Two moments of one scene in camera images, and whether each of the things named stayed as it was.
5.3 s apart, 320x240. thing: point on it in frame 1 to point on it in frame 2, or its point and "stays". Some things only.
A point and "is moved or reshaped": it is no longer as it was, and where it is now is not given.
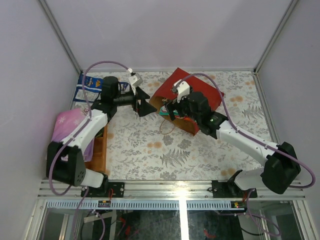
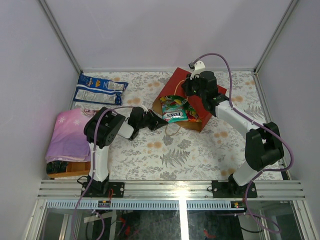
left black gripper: x=136 y=101 to x=152 y=121
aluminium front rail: x=170 y=190 stays
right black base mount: x=229 y=189 stays
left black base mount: x=109 y=189 stays
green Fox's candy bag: x=164 y=111 is moved or reshaped
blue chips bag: x=92 y=87 stays
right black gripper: x=174 y=105 to x=186 y=86
